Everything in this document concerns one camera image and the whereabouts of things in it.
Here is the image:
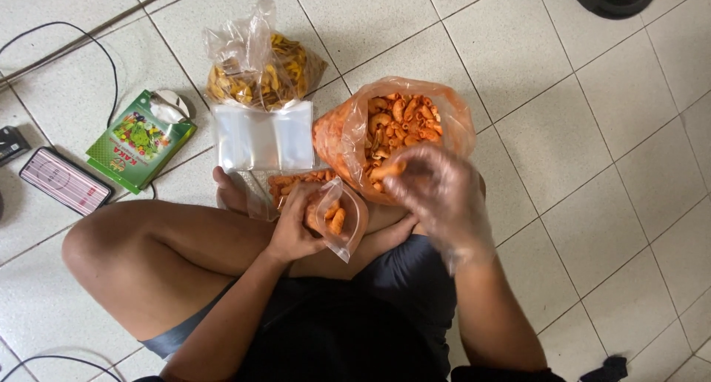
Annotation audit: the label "person's left hand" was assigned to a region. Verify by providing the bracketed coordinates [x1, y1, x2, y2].
[267, 181, 334, 264]

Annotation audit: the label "person's right hand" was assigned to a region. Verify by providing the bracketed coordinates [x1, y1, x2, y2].
[382, 143, 496, 274]

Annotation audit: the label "handful of orange macaroni snacks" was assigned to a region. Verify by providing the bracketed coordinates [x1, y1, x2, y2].
[369, 161, 409, 183]

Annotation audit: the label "small clear zip bag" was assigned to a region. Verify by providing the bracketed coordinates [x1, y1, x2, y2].
[304, 177, 370, 263]

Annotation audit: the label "large bag of orange macaroni snacks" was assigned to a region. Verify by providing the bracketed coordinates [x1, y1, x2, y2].
[313, 76, 478, 206]

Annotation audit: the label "orange snacks in zip bag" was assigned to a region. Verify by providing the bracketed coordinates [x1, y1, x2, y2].
[324, 200, 348, 236]

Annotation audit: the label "filled clear bag of orange snacks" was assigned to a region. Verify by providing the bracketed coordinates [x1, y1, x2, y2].
[238, 168, 341, 222]

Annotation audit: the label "stack of empty clear bags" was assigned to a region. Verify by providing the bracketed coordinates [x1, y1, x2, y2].
[210, 99, 316, 173]

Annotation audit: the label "person's dark shorts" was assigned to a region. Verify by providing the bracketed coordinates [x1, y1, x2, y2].
[133, 234, 460, 382]

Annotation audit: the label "clear bag of yellow chips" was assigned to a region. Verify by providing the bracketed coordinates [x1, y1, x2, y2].
[202, 0, 329, 112]

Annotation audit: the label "person's bare legs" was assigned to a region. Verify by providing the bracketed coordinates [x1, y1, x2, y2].
[61, 166, 487, 342]

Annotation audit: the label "green cardboard box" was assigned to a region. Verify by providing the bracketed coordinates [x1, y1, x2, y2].
[86, 89, 198, 195]

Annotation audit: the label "black cloth piece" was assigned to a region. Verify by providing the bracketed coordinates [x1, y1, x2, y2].
[578, 355, 629, 382]

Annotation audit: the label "smartphone with pink striped screen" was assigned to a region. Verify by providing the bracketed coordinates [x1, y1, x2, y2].
[19, 146, 114, 217]

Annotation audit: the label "small black device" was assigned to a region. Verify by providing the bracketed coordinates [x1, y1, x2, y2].
[0, 125, 32, 167]

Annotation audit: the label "long black cable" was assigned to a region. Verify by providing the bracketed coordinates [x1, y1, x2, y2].
[0, 21, 158, 201]

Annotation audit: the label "black cable loop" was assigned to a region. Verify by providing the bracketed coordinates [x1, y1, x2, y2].
[0, 355, 123, 382]

